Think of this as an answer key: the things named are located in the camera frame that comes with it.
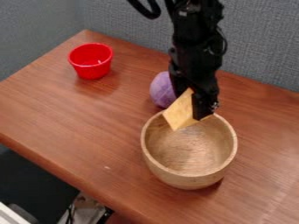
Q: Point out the brown wooden bowl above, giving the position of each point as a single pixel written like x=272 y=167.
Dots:
x=189 y=158

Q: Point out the purple ball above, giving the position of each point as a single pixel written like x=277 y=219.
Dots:
x=162 y=90

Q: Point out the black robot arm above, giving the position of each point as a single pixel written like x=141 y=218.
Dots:
x=195 y=13

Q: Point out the red plastic cup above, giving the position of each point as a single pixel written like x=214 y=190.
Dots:
x=91 y=60

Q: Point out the yellow cheese wedge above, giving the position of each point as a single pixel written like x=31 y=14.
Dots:
x=178 y=114

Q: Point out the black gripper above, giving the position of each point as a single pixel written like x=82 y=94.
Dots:
x=197 y=52

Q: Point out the grey metal table frame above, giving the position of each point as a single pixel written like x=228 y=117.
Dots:
x=86 y=211

